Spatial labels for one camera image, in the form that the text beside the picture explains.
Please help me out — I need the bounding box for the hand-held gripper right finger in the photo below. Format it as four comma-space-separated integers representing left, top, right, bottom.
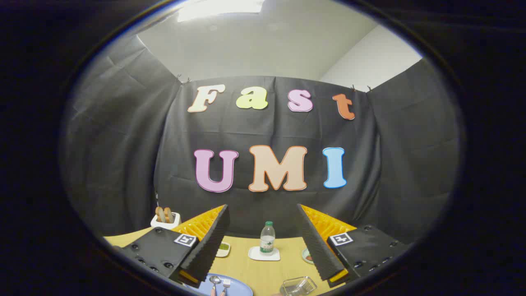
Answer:
297, 203, 411, 288

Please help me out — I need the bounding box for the white square coaster tray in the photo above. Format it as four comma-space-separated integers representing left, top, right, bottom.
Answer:
248, 246, 281, 261

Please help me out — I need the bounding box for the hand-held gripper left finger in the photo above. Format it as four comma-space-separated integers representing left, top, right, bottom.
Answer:
119, 204, 231, 288

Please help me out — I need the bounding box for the blue plate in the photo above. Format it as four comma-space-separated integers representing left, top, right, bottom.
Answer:
187, 273, 254, 296

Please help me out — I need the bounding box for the white toaster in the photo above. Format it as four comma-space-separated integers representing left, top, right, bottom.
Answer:
150, 212, 181, 230

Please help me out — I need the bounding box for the square perforated metal tray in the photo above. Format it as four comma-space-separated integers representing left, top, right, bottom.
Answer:
280, 276, 318, 296

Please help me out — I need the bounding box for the clear green-capped water bottle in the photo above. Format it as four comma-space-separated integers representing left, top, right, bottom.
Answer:
260, 221, 276, 256

